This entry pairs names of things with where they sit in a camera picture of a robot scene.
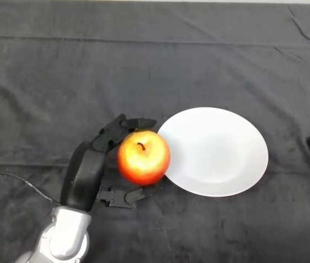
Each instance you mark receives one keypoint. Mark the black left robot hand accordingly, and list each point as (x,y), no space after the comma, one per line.
(85,175)

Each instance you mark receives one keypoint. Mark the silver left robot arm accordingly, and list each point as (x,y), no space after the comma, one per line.
(64,235)

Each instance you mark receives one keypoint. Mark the dark grey cloth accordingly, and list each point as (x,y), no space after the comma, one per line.
(62,68)

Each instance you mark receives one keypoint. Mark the red yellow apple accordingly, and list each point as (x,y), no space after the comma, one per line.
(144,161)

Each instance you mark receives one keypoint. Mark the white round plate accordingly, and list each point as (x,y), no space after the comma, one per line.
(215,153)

